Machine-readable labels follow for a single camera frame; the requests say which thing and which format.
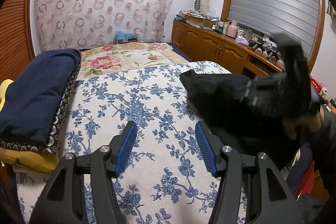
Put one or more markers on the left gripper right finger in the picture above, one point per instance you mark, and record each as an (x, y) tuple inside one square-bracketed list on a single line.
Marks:
[(269, 197)]

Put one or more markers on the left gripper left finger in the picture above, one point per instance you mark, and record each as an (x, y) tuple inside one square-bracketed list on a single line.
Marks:
[(62, 199)]

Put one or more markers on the black garment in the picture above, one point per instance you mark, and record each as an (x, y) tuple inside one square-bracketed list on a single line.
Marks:
[(245, 114)]

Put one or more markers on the person's right forearm sleeve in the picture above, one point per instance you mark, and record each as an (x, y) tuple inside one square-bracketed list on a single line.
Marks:
[(322, 146)]

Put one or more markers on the person's right hand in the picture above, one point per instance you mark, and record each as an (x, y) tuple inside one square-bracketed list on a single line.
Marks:
[(305, 126)]

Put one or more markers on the yellow folded cloth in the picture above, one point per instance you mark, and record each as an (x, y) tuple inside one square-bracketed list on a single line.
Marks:
[(42, 162)]

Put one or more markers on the dark patterned folded cloth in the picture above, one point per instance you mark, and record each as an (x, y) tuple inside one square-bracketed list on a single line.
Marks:
[(52, 143)]

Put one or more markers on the purple cloth pouch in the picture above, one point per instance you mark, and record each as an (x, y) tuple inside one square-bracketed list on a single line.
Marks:
[(241, 40)]

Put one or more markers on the pink thermos jug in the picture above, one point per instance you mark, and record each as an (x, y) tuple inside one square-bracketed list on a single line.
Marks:
[(232, 30)]

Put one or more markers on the navy blue folded garment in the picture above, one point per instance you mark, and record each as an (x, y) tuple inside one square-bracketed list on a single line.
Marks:
[(32, 99)]

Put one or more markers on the long wooden sideboard cabinet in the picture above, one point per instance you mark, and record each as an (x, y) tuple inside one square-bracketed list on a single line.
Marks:
[(201, 45)]

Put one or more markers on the blue floral white quilt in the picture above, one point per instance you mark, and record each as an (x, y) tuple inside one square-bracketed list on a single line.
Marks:
[(165, 180)]

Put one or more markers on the cardboard box with papers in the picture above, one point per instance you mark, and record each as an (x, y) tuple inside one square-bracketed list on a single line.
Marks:
[(197, 19)]

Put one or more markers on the small white desk fan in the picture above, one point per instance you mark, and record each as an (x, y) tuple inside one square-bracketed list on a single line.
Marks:
[(197, 5)]

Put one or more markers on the pink floral beige blanket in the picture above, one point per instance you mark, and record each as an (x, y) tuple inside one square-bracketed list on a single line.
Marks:
[(125, 57)]

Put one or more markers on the blue item on box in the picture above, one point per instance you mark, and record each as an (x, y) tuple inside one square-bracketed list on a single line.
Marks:
[(119, 35)]

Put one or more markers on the circle patterned lace curtain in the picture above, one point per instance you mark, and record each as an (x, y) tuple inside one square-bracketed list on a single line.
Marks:
[(85, 24)]

